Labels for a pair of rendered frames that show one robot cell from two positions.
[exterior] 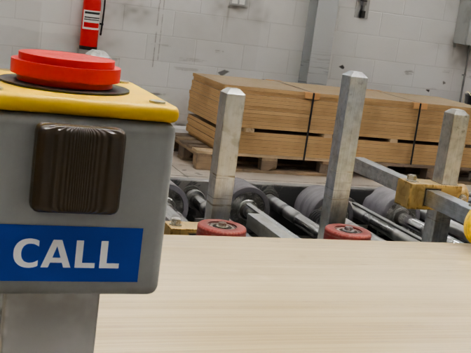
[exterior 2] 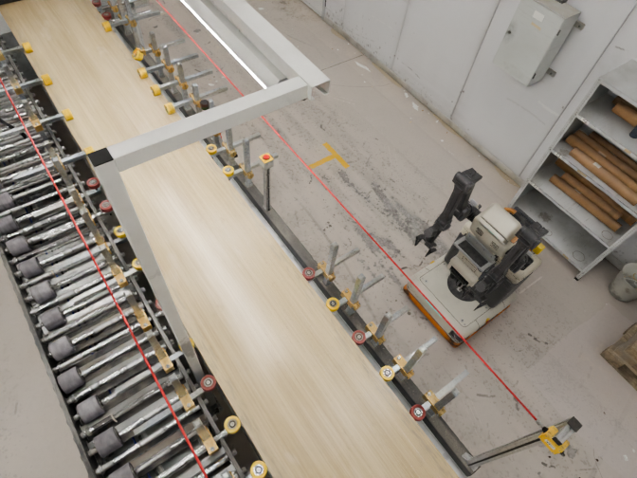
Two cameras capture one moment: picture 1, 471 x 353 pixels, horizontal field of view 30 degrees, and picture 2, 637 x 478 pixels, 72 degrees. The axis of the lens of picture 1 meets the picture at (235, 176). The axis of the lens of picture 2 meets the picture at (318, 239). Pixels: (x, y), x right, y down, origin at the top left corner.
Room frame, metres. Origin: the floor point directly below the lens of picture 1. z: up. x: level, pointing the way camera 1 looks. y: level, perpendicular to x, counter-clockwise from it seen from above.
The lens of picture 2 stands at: (0.66, 2.05, 3.28)
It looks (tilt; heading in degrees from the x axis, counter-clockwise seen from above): 56 degrees down; 249
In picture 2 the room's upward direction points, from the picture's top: 9 degrees clockwise
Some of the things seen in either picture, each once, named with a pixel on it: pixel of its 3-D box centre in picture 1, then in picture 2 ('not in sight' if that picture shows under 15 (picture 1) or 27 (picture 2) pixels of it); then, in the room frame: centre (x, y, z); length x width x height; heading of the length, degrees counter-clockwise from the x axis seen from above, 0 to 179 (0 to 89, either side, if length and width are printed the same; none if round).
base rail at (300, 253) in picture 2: not in sight; (236, 171); (0.49, -0.35, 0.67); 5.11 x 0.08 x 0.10; 112
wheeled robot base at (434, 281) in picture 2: not in sight; (459, 292); (-1.12, 0.79, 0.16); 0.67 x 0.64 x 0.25; 22
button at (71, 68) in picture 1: (65, 78); not in sight; (0.32, 0.07, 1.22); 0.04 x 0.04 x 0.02
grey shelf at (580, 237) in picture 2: not in sight; (601, 181); (-2.37, 0.34, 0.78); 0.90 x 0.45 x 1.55; 112
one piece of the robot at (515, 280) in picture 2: not in sight; (487, 260); (-1.21, 0.75, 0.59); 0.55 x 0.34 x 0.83; 112
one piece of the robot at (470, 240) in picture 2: not in sight; (473, 254); (-0.85, 0.90, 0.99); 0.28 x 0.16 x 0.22; 112
